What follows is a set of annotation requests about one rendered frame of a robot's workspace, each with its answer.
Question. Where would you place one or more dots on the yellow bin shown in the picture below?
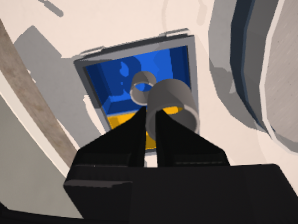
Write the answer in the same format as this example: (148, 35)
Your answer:
(150, 143)

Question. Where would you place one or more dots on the blue bin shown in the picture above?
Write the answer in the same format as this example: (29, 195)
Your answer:
(112, 79)

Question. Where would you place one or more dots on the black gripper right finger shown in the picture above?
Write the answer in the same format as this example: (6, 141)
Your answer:
(182, 147)

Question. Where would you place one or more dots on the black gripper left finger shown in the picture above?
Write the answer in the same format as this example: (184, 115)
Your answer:
(123, 145)

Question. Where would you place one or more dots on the grey metal bushing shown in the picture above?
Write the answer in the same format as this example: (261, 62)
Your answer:
(171, 93)
(141, 97)

